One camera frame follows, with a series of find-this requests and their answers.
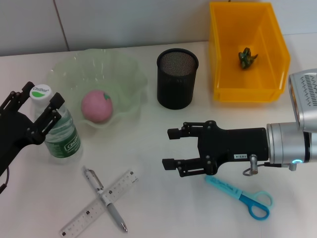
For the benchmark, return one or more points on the clear water bottle green label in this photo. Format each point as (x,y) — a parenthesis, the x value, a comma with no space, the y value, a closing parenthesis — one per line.
(62,138)

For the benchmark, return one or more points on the blue scissors with sheath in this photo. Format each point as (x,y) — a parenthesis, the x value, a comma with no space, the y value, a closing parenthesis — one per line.
(223,187)

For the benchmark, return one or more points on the clear plastic ruler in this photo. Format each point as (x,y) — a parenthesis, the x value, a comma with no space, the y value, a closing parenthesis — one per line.
(81,218)

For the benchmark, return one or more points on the black mesh pen holder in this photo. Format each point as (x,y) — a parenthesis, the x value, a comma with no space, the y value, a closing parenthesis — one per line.
(175,84)

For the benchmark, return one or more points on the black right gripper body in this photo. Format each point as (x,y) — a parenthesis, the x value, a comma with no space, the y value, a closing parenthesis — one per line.
(235,143)

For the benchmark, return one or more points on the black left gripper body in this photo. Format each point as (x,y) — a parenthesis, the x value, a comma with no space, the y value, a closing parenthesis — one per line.
(12,134)

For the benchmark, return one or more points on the green plastic wrapper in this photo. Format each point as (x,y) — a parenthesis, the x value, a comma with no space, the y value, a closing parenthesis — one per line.
(246,59)

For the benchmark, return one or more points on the pink toy peach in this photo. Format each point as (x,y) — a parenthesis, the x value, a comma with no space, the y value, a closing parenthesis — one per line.
(96,106)

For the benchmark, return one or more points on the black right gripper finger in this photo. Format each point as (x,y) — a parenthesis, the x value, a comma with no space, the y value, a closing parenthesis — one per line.
(174,134)
(169,164)

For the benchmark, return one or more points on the clear grey ballpoint pen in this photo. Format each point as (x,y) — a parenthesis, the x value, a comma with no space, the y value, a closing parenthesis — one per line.
(115,213)

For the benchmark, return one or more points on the yellow plastic storage bin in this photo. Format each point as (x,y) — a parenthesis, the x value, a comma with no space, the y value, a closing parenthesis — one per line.
(230,49)

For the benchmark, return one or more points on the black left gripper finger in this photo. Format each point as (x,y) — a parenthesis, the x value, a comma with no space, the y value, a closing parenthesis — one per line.
(55,101)
(15,98)

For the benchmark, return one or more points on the pale green glass fruit plate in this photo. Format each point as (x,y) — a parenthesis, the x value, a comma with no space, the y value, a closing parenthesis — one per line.
(74,74)

